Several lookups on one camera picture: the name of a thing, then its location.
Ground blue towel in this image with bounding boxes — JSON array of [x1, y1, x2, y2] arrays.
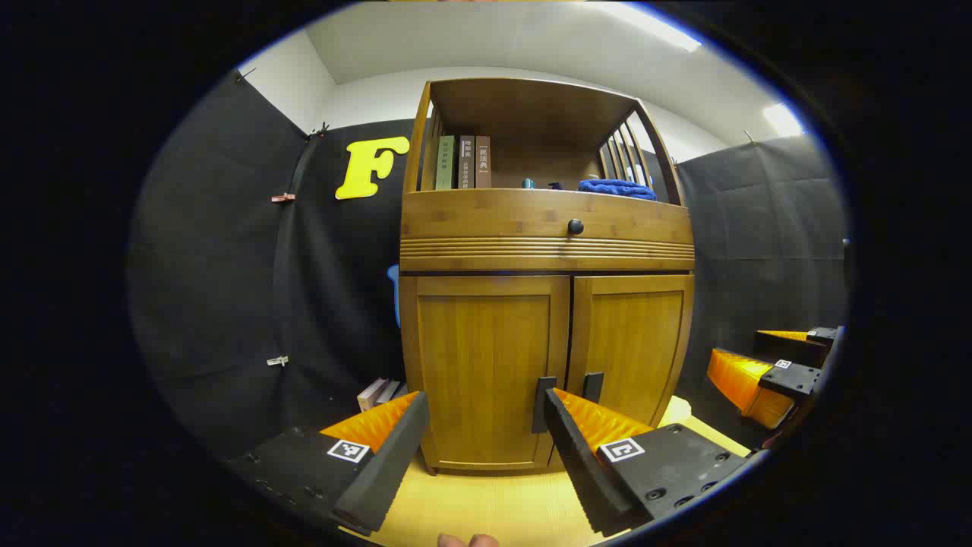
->
[[579, 179, 658, 201]]

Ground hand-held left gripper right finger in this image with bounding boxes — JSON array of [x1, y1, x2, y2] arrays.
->
[[543, 387, 753, 536]]

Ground wooden drawer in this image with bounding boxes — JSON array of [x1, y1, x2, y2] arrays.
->
[[400, 188, 695, 272]]

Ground black backdrop cloth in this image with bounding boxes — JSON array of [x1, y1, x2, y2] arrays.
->
[[128, 70, 850, 464]]

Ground green book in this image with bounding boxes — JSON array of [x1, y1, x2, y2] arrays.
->
[[436, 135, 456, 191]]

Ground pale cover book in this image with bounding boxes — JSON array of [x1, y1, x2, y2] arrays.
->
[[357, 378, 390, 413]]

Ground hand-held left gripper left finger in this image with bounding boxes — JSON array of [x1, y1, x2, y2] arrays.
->
[[228, 391, 431, 536]]

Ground wooden double-door shoe cabinet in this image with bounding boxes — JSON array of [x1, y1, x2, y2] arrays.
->
[[399, 77, 696, 476]]

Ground wooden shoe cabinet door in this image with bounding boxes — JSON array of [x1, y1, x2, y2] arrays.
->
[[400, 275, 570, 470], [566, 275, 695, 430]]

